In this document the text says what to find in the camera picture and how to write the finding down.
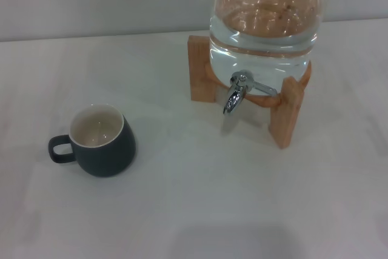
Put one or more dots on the wooden dispenser stand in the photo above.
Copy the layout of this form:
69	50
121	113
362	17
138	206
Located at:
198	68

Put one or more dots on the chrome faucet tap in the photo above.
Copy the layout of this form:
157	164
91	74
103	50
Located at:
233	98

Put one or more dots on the dark grey ceramic cup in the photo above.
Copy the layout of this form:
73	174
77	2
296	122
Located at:
106	156

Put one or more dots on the glass water dispenser jar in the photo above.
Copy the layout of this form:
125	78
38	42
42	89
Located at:
263	46

